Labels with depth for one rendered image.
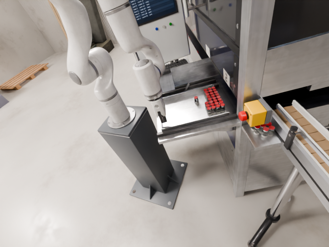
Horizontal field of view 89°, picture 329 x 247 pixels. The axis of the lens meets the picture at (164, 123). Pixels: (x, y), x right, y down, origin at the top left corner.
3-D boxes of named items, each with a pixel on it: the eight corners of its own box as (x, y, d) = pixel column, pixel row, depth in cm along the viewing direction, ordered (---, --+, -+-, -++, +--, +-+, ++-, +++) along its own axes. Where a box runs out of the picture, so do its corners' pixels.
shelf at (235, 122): (213, 59, 129) (213, 57, 128) (257, 121, 79) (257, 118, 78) (154, 76, 135) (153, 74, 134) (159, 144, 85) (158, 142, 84)
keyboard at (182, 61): (185, 60, 154) (184, 57, 152) (190, 65, 143) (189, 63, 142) (144, 74, 156) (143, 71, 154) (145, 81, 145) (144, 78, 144)
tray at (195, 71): (215, 60, 124) (215, 55, 122) (227, 77, 106) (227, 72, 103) (171, 72, 129) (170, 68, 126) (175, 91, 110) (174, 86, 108)
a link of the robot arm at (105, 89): (93, 100, 96) (66, 61, 79) (113, 82, 106) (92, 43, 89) (108, 103, 90) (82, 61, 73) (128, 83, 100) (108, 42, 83)
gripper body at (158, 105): (162, 98, 73) (168, 116, 80) (160, 86, 80) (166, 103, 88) (146, 102, 74) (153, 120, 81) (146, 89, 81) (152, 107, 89)
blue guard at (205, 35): (177, 9, 214) (175, -9, 201) (238, 96, 74) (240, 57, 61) (177, 9, 214) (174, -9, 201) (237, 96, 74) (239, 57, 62)
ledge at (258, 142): (272, 121, 77) (273, 118, 75) (290, 143, 67) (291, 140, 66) (241, 128, 79) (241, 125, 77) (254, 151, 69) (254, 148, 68)
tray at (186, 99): (213, 88, 101) (213, 84, 99) (229, 117, 82) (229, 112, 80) (159, 103, 105) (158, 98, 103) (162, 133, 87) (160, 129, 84)
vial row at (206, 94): (207, 94, 99) (206, 87, 96) (216, 114, 86) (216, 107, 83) (203, 95, 99) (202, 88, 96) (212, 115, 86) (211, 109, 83)
